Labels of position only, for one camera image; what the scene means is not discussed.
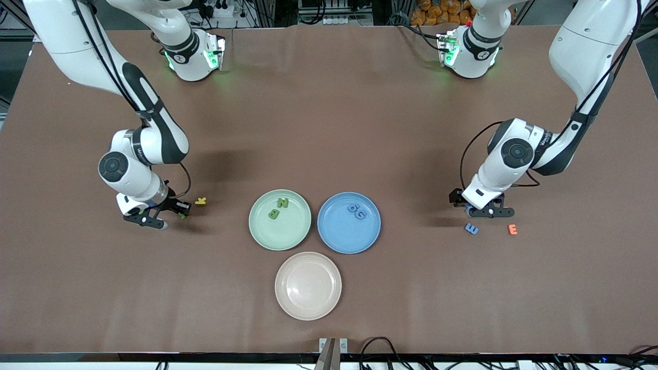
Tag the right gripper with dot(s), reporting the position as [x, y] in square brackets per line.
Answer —
[172, 203]

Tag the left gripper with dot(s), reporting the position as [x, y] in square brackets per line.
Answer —
[456, 197]

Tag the blue foam letter E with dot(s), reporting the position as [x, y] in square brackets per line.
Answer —
[471, 228]

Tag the blue foam letter G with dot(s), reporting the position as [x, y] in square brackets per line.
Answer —
[362, 214]

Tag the green foam letter B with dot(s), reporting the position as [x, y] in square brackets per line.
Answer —
[274, 214]

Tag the blue foam letter P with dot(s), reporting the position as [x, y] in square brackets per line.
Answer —
[352, 207]

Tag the green foam letter N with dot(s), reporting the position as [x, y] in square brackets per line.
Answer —
[282, 202]

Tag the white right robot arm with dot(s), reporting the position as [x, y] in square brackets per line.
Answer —
[56, 31]

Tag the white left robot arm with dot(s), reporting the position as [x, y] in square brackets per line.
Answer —
[591, 41]

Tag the orange foam letter E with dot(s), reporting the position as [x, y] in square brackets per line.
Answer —
[512, 229]

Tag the light green plate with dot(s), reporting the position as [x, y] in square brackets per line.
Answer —
[288, 234]

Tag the blue plate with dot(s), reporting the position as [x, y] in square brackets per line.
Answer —
[344, 234]

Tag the beige pink plate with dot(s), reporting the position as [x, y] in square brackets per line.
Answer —
[308, 285]

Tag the long white power strip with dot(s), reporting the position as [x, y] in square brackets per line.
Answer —
[344, 20]

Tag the aluminium frame post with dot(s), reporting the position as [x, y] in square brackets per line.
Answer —
[10, 13]

